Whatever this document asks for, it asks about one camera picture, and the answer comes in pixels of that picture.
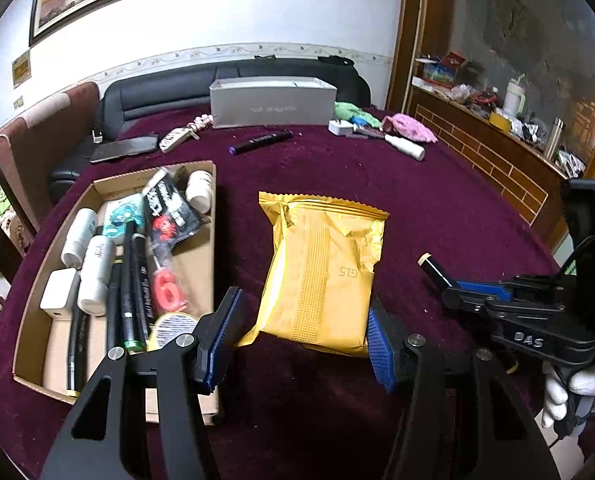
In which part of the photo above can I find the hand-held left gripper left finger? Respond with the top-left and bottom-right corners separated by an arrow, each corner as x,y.
40,286 -> 243,480

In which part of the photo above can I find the wooden door frame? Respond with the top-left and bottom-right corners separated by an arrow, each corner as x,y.
385,0 -> 461,116

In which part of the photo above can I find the black crab snack packet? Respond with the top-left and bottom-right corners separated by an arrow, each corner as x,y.
142,167 -> 212,256

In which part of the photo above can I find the dark red pen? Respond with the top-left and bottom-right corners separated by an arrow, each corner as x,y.
345,127 -> 391,140

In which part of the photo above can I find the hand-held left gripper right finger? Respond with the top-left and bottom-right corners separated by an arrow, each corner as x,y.
367,305 -> 561,480

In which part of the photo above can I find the white square power adapter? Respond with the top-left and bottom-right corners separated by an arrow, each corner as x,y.
40,267 -> 81,321

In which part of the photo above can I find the white pill bottle red label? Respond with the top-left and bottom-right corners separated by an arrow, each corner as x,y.
60,208 -> 99,269

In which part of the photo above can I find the gold wall plaque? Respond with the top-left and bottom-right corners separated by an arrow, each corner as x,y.
12,50 -> 32,89

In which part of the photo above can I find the brown armchair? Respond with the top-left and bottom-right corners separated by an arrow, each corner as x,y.
0,81 -> 103,241

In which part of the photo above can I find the brown cardboard box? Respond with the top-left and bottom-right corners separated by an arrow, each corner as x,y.
12,160 -> 226,426

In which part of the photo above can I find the black marker purple cap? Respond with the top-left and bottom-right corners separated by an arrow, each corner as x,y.
229,130 -> 294,156

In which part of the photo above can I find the blue cartoon tissue pack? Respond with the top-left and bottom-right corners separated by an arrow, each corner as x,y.
100,197 -> 146,241

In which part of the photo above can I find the small white bottle green label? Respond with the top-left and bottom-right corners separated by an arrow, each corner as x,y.
185,170 -> 214,214

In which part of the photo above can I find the large white plastic bottle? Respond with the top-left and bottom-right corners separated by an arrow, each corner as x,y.
76,235 -> 116,317

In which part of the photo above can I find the white car key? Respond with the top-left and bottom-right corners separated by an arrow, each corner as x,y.
158,127 -> 201,154

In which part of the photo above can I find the black leather sofa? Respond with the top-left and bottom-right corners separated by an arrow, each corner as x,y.
48,57 -> 373,201

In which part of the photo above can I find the green cloth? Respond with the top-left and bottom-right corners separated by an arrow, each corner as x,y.
332,101 -> 383,129

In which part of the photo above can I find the yellow tape roll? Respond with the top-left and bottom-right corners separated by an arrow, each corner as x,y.
148,310 -> 198,352

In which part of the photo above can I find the black smartphone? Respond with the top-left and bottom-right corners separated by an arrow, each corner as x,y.
90,132 -> 159,164

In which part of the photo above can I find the wooden sideboard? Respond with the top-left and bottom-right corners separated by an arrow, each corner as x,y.
406,72 -> 588,256

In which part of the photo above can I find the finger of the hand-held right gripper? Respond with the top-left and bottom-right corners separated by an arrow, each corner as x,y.
452,280 -> 518,298
440,287 -> 503,317

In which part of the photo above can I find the steel thermos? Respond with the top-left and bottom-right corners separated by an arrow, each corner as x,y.
542,117 -> 564,161

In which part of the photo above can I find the white tube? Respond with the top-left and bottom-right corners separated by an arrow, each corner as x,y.
383,133 -> 425,162

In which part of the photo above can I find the grey shoe box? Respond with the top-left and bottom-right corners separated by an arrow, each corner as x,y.
209,77 -> 338,130

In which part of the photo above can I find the clear plastic box red sponge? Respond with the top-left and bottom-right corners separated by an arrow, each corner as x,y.
148,240 -> 194,313

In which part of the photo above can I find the black marker green cap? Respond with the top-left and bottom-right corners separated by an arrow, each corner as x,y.
120,220 -> 146,353

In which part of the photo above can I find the yellow foil packet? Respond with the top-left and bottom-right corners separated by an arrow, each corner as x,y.
235,191 -> 391,358

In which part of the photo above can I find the white lidded cup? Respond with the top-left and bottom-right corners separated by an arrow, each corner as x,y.
501,74 -> 528,117

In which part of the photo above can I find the pink knitted cloth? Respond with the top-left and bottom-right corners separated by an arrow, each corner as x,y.
381,113 -> 438,145

